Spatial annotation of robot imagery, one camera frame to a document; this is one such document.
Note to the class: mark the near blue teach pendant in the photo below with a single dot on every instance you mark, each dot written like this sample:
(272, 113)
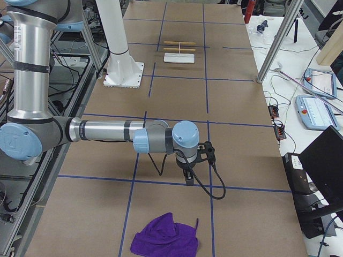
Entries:
(315, 114)

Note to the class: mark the black monitor with stand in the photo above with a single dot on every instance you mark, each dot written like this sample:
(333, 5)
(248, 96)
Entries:
(322, 161)

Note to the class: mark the folded dark blue umbrella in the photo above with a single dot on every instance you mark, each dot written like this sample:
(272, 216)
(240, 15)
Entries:
(262, 26)

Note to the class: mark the red cylinder bottle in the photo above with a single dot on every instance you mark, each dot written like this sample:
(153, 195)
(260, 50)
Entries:
(249, 11)

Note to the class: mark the aluminium frame post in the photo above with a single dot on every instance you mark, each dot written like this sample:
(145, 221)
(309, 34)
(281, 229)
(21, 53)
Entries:
(285, 26)

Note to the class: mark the purple towel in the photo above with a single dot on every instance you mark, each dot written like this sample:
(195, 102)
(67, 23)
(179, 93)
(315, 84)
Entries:
(163, 237)

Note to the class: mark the white pillar with base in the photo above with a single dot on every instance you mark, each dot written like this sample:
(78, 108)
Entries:
(122, 70)

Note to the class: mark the far blue teach pendant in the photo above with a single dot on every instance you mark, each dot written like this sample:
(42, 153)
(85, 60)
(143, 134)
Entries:
(321, 82)

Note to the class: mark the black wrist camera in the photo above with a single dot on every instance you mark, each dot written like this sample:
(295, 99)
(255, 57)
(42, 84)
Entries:
(206, 152)

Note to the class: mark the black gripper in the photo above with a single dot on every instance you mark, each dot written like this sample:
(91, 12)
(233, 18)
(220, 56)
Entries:
(184, 166)

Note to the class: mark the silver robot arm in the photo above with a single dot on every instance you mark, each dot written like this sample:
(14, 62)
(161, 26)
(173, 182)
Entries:
(31, 129)

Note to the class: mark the black box with label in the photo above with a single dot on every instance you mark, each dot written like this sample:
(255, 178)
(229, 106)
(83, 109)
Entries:
(296, 175)

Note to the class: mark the blue teach pendant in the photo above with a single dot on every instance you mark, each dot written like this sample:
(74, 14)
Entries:
(321, 82)
(315, 114)

